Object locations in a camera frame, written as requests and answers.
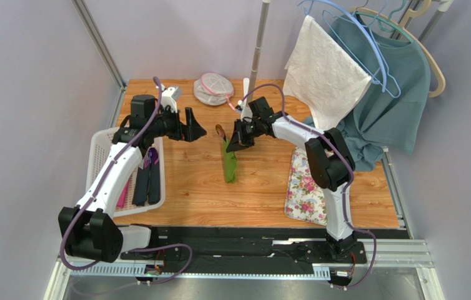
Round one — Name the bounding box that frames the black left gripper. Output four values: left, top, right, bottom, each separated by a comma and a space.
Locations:
148, 105, 206, 143

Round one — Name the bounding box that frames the rainbow metallic spoon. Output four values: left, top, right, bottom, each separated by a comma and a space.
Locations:
215, 124, 227, 141

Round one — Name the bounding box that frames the green paper napkin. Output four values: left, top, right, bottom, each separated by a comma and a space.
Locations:
221, 140, 238, 183

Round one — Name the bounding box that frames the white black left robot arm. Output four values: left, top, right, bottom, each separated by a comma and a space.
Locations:
58, 94, 207, 270

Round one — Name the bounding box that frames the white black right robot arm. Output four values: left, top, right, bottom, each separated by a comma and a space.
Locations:
226, 97, 357, 260

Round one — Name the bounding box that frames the pink napkin in basket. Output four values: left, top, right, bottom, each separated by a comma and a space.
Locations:
116, 182, 129, 208

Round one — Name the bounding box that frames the grey pole with white base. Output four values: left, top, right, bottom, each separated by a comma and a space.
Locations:
240, 0, 270, 121

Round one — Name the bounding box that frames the white mesh laundry bag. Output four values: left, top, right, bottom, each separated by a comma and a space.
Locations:
193, 72, 236, 110

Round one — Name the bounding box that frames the purple spoon in basket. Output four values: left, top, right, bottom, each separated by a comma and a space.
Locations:
147, 147, 159, 165

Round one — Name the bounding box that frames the dark cutlery pouch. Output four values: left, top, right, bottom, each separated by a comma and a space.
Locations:
132, 154, 161, 206

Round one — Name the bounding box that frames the floral pattern tray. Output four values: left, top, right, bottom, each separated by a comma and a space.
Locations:
284, 147, 327, 226

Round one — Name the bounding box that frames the white plastic basket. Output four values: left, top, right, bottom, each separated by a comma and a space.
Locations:
86, 127, 166, 217

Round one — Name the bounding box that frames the white towel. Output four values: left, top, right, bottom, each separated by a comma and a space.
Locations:
283, 16, 372, 130

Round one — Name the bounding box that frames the teal t-shirt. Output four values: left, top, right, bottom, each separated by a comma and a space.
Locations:
302, 12, 432, 173

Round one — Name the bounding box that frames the green hanger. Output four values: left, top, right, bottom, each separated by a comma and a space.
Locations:
351, 1, 415, 43

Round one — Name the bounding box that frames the wooden hanger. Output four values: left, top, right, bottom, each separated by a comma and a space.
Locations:
349, 6, 447, 99

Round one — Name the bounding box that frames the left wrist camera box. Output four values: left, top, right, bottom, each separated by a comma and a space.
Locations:
161, 86, 182, 113

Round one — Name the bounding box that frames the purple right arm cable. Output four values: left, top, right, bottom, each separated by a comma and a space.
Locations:
239, 83, 378, 291

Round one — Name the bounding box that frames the blue wire hanger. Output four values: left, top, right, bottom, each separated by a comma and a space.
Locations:
297, 1, 402, 98

